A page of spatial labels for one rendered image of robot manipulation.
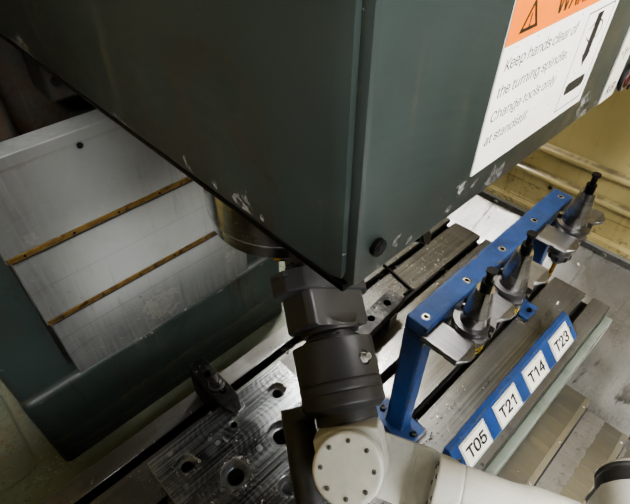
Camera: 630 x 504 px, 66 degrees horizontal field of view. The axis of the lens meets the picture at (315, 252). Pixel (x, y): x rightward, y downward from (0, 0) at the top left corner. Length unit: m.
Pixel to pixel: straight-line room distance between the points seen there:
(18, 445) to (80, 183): 0.84
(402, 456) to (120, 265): 0.67
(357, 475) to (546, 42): 0.37
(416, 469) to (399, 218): 0.34
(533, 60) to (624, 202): 1.17
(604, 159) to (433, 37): 1.25
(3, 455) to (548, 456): 1.30
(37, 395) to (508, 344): 1.02
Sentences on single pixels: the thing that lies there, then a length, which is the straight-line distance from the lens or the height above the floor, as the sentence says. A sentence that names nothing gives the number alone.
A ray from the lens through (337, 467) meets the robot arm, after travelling 0.48.
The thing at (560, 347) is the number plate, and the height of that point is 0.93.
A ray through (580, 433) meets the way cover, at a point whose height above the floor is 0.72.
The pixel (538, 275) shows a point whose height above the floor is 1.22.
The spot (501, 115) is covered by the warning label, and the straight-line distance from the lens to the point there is 0.33.
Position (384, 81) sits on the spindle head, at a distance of 0.21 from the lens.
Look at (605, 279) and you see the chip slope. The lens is 1.55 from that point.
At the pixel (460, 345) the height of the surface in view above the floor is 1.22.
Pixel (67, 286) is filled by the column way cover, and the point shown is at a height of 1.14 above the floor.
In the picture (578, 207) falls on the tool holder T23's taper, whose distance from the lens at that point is 0.98.
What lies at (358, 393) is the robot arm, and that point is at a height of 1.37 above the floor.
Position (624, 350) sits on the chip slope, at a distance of 1.48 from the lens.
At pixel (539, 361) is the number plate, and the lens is 1.12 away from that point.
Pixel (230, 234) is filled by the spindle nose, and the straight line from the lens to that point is 0.47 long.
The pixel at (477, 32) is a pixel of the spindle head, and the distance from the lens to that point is 0.26.
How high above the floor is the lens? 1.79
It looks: 43 degrees down
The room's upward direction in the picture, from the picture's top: straight up
